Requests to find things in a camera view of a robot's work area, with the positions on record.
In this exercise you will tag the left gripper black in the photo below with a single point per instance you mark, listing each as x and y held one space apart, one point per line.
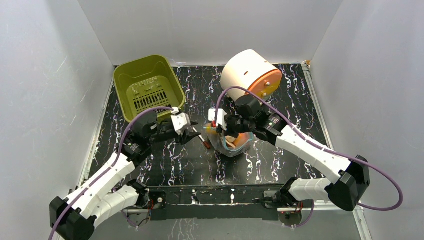
185 136

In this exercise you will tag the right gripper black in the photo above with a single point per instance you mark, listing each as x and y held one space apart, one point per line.
230 124

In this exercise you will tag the white round toy food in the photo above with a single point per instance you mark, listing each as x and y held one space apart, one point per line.
230 142

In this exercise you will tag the small orange toy fruit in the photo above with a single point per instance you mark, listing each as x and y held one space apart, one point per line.
210 130

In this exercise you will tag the clear zip top bag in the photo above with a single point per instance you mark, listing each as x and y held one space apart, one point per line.
218 143

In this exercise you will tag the olive green plastic basket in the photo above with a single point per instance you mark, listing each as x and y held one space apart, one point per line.
146 83

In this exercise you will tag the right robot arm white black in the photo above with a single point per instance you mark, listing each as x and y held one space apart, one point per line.
345 179

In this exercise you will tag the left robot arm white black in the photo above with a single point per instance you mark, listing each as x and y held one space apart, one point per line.
80 213

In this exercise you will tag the red white marker pen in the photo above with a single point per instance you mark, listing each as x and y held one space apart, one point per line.
204 142

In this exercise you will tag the white orange cylindrical appliance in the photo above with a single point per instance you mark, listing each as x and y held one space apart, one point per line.
251 71

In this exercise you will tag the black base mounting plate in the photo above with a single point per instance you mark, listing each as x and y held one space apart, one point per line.
241 201

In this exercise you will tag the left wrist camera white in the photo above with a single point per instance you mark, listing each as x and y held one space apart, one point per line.
180 121

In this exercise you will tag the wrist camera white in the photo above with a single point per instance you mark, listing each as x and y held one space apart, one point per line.
180 121
217 117

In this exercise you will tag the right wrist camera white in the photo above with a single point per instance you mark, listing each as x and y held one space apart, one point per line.
217 117

